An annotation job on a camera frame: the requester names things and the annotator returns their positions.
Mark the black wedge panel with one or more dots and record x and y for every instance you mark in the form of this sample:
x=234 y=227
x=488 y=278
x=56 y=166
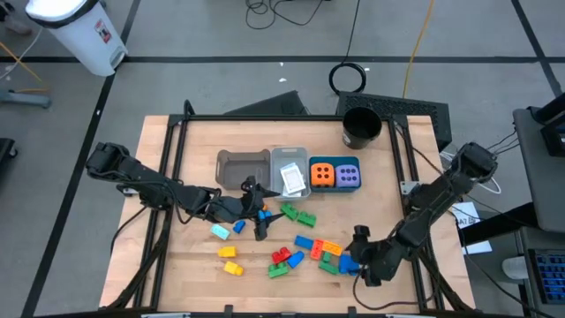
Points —
x=273 y=106

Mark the grey floor base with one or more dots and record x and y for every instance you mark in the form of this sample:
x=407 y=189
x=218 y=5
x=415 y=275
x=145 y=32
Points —
x=26 y=98

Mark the grey card box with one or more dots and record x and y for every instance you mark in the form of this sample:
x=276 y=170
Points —
x=298 y=194

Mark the black device on desk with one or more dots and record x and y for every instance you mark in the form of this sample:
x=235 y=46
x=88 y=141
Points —
x=554 y=137

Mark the red toy block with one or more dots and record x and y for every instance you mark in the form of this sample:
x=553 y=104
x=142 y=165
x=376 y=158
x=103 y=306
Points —
x=281 y=255

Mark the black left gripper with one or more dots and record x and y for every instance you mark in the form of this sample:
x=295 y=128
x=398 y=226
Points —
x=231 y=209

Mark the green two-stud toy block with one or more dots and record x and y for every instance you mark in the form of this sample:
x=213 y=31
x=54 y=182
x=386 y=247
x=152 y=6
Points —
x=278 y=270

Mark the large blue toy block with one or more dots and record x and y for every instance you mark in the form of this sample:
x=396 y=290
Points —
x=347 y=264

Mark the orange foam die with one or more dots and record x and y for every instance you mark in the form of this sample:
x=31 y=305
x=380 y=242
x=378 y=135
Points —
x=322 y=174

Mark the light cyan toy block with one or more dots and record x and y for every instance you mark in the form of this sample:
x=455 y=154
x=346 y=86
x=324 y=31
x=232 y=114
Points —
x=219 y=231

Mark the purple foam die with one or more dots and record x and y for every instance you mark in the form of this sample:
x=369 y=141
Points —
x=347 y=176

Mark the white trash can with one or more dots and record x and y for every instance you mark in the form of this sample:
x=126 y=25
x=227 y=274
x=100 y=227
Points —
x=75 y=40

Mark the blue-bordered card box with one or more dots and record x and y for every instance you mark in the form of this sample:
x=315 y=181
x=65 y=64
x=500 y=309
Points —
x=284 y=167

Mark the light grey plastic bin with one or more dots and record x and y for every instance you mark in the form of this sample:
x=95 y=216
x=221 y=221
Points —
x=278 y=185

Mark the silver metal bracket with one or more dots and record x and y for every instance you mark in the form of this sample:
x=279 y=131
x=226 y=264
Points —
x=409 y=187

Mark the black metal table frame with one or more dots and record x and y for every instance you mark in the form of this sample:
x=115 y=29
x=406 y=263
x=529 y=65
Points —
x=282 y=118

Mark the white rounded object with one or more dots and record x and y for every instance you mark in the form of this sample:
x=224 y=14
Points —
x=515 y=268

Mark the dark green toy block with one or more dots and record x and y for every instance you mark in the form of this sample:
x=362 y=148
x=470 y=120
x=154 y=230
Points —
x=329 y=267

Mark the black bucket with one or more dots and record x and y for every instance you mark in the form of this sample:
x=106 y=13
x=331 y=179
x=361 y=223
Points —
x=362 y=128

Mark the teal plastic bin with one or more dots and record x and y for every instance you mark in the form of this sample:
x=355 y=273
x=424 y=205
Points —
x=335 y=190

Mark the white card box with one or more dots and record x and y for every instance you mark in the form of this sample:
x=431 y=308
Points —
x=293 y=179

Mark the white paper sheet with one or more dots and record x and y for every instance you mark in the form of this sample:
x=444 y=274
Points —
x=479 y=247
x=468 y=216

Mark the black floor object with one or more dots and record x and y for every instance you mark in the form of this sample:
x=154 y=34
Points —
x=5 y=150

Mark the backlit keyboard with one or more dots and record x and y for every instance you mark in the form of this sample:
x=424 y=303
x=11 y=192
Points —
x=547 y=276

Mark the small blue toy block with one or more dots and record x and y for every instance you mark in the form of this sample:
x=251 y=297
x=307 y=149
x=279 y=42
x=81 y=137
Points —
x=238 y=226

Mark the black perforated case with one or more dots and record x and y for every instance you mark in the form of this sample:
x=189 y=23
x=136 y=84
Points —
x=419 y=110

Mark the yellow-orange toy block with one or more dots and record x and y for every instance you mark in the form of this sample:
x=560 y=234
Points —
x=332 y=248

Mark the small dark green block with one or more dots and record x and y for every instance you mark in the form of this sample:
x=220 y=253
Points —
x=326 y=256

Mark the yellow toy block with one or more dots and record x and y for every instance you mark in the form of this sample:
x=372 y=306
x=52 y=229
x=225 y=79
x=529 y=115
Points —
x=227 y=252
x=233 y=268

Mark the dark grey translucent bin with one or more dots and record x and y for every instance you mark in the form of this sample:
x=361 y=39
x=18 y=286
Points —
x=238 y=174

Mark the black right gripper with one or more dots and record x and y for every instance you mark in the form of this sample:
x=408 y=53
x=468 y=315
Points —
x=379 y=260

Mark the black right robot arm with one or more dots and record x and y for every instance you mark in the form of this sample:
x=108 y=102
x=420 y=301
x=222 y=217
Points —
x=441 y=199

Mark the grey desk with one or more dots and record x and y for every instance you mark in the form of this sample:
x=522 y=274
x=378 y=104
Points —
x=538 y=176

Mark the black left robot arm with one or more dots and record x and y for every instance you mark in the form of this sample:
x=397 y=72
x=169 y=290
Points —
x=137 y=174

